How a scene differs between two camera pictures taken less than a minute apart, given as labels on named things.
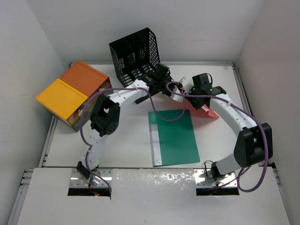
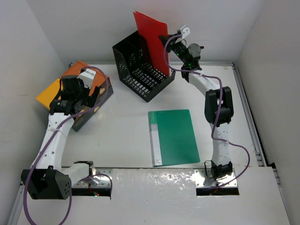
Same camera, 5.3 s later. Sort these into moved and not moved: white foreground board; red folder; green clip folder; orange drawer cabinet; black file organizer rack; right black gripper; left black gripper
Moved: left black gripper; red folder; right black gripper
Not moved: green clip folder; orange drawer cabinet; white foreground board; black file organizer rack
